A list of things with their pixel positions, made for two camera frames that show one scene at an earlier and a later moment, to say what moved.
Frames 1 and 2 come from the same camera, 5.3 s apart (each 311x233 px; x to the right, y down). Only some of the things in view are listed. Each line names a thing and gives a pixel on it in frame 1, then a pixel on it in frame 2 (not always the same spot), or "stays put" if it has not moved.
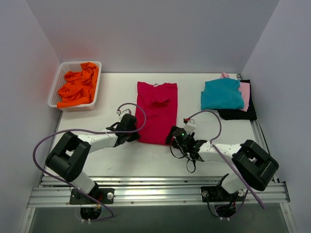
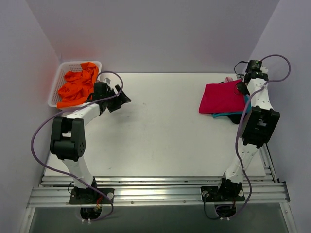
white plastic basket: [63, 68] stays put
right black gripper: [171, 135] -> [242, 88]
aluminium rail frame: [146, 192] stays put
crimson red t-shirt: [159, 102] -> [221, 97]
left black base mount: [106, 195] stays put
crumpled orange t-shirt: [79, 87] stays put
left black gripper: [132, 137] -> [115, 101]
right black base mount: [218, 193] stays put
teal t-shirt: [222, 93] -> [249, 110]
